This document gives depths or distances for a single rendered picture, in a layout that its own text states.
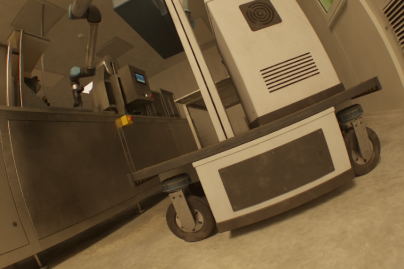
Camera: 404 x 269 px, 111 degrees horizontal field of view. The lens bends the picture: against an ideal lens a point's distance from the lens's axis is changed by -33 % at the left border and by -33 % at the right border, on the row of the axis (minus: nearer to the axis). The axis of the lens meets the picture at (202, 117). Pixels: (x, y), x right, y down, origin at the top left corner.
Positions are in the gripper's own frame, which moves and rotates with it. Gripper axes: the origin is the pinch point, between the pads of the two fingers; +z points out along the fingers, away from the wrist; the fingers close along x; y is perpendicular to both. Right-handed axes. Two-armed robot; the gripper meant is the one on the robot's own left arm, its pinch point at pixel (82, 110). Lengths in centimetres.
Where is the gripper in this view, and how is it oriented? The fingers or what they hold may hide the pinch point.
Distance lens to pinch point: 191.0
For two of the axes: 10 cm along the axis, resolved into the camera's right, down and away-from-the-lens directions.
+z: 3.5, 9.3, -1.3
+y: -8.9, 3.7, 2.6
